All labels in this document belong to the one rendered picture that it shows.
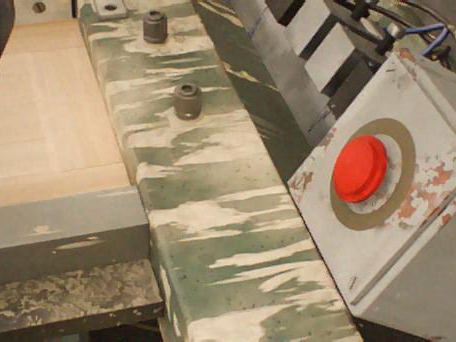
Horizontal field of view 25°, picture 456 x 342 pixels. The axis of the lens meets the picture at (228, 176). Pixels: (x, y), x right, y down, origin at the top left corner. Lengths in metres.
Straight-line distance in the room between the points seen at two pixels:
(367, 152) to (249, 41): 0.54
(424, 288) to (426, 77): 0.12
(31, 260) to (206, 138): 0.19
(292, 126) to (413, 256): 0.43
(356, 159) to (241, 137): 0.33
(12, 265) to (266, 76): 0.35
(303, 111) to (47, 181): 0.26
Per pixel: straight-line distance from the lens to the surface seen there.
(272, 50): 1.06
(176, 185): 0.85
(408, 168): 0.57
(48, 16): 1.12
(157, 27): 1.01
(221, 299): 0.75
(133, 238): 0.83
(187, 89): 0.91
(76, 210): 0.84
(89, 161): 0.92
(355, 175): 0.58
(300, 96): 1.00
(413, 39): 1.79
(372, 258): 0.57
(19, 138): 0.96
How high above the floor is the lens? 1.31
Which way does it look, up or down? 33 degrees down
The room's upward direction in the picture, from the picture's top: 69 degrees counter-clockwise
